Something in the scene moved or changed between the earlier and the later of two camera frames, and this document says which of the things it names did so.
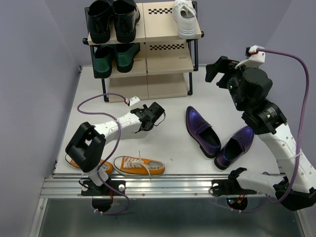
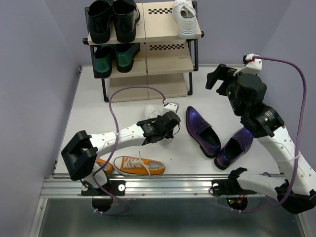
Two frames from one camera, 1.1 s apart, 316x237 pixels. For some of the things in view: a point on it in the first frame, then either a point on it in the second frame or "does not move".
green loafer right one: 125,54 does not move
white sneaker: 185,14 does not move
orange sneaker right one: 138,166 does not move
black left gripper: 144,106 to 169,135
